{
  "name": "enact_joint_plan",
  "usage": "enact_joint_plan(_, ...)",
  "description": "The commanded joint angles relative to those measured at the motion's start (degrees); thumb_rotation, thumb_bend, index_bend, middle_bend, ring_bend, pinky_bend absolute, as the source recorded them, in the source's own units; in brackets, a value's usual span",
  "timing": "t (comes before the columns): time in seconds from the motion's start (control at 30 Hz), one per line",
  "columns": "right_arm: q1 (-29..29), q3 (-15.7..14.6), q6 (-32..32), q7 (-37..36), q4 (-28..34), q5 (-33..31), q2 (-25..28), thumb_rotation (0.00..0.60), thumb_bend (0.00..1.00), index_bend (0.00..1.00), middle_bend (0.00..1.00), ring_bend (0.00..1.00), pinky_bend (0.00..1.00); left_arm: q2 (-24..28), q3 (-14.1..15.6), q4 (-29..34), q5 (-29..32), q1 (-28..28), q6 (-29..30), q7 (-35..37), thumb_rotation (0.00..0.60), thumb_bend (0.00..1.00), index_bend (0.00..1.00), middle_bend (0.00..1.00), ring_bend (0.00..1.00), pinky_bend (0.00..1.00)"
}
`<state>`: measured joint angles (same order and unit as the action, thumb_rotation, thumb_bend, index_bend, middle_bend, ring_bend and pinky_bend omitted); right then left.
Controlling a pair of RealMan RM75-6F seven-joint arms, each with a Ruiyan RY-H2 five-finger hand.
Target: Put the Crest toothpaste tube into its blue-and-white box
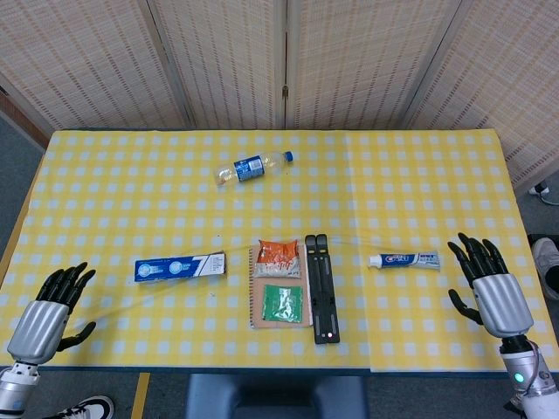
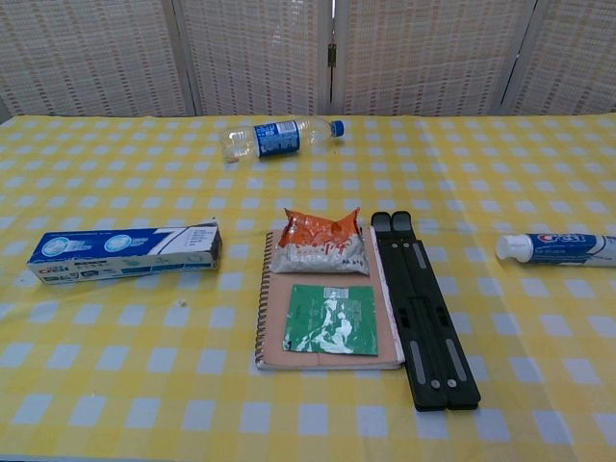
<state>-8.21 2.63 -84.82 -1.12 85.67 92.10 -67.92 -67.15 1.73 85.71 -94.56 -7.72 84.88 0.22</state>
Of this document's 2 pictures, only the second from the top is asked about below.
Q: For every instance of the yellow checkered tablecloth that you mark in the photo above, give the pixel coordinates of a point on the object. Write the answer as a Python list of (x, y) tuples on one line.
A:
[(144, 385)]

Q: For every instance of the orange and white snack bag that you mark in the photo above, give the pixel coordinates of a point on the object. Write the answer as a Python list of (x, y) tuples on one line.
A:
[(317, 245)]

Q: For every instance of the brown spiral notebook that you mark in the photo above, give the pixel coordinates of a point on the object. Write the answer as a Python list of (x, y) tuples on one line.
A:
[(274, 337)]

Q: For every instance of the woven folding screen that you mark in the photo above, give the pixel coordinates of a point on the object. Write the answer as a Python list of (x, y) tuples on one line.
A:
[(96, 58)]

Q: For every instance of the black folding laptop stand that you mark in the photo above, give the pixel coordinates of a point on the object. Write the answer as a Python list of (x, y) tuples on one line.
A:
[(423, 313)]

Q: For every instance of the brass screen hinge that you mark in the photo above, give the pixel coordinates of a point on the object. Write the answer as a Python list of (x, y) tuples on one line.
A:
[(332, 55)]

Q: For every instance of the clear bottle with blue label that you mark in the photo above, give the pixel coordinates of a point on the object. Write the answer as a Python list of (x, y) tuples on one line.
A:
[(274, 139)]

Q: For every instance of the green foil sachet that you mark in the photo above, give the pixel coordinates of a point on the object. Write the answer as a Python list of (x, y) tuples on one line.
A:
[(327, 317)]

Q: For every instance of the blue and white carton box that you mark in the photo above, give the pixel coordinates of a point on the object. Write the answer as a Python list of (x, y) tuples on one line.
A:
[(120, 250)]

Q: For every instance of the white toothpaste tube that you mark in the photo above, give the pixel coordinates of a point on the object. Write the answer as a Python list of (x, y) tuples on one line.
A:
[(553, 248)]

